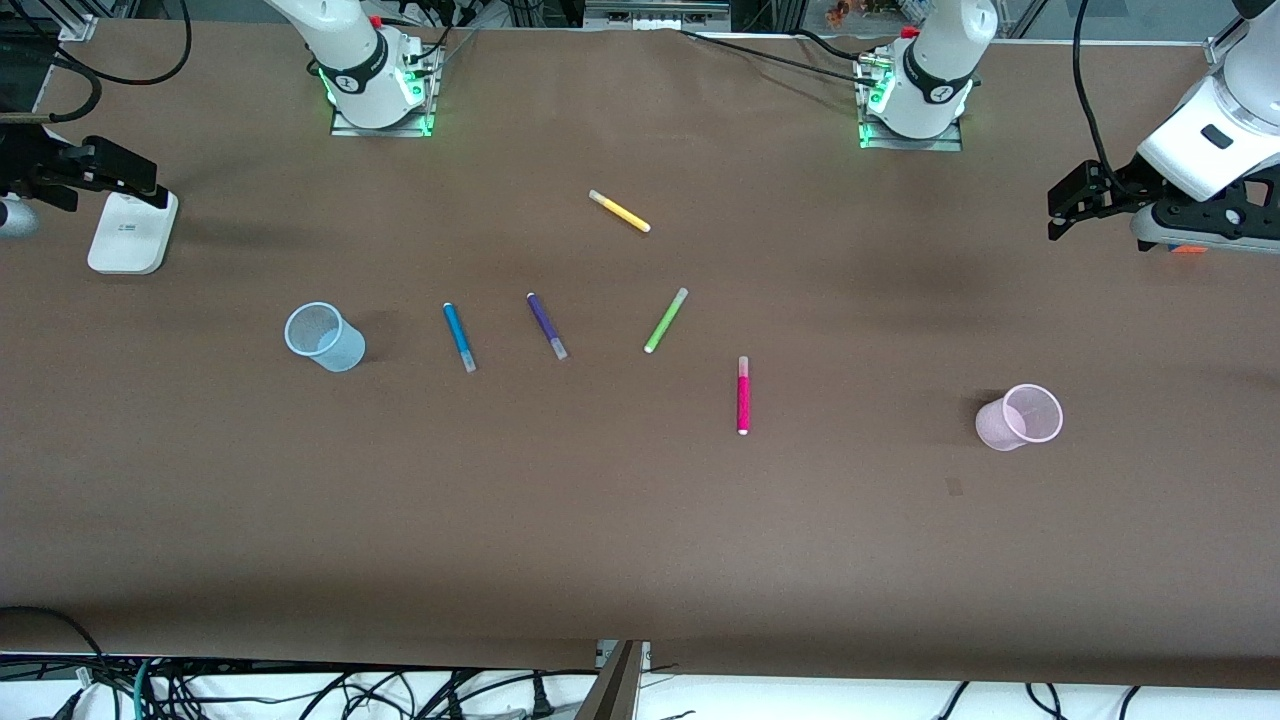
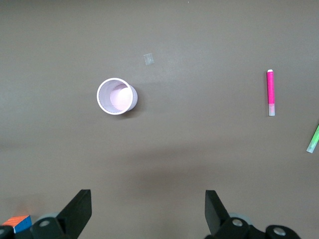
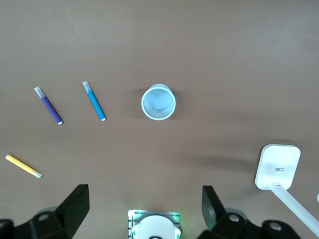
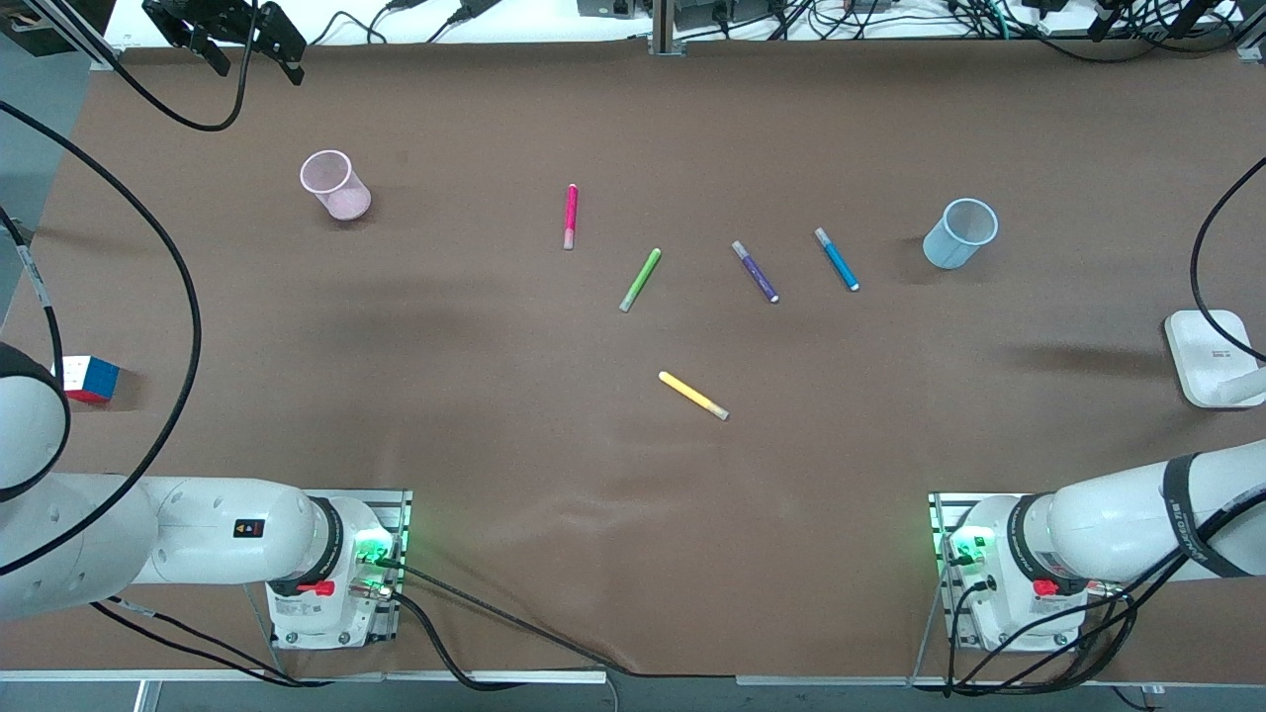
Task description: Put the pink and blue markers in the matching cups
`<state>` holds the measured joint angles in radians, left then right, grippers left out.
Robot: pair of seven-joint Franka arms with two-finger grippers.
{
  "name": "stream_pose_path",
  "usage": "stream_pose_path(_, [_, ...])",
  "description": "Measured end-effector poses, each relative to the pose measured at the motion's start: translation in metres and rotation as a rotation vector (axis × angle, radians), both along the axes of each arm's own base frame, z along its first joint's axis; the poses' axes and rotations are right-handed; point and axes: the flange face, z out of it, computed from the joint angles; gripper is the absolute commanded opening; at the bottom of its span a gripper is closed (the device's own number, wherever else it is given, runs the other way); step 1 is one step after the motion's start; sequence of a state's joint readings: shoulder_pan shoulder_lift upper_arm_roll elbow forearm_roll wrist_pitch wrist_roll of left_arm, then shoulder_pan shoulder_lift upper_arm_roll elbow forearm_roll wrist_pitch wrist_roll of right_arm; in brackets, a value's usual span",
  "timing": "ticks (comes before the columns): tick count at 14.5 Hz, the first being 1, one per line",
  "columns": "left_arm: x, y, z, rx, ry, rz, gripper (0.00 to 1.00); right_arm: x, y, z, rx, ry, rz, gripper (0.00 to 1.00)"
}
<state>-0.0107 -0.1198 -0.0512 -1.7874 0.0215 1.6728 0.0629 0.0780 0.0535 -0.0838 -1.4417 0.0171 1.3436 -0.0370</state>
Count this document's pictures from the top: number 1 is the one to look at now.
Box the blue marker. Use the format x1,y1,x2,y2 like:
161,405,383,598
443,302,478,374

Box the white desk lamp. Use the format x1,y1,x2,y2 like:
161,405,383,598
87,190,179,275

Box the translucent pink plastic cup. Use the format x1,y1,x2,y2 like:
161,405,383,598
975,383,1064,452

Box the translucent blue plastic cup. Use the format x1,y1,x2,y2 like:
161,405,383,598
284,302,366,373

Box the green marker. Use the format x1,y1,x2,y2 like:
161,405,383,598
643,287,689,354

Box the purple marker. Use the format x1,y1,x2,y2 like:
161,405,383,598
526,292,569,361

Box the grey power strip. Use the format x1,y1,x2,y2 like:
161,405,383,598
583,0,732,32

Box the yellow marker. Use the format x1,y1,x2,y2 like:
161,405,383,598
588,189,652,234

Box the metal table support beam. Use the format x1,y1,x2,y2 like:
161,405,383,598
575,640,651,720

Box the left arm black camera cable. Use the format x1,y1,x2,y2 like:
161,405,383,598
1073,0,1113,173

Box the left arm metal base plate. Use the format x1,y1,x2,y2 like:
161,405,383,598
857,50,964,152

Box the short black table cable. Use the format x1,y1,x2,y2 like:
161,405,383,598
795,28,901,65

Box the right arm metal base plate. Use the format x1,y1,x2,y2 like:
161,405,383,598
330,40,441,138

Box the long black table cable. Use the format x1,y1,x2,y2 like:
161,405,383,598
680,28,871,81

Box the black looped floor cable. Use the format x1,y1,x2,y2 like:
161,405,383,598
0,605,109,696

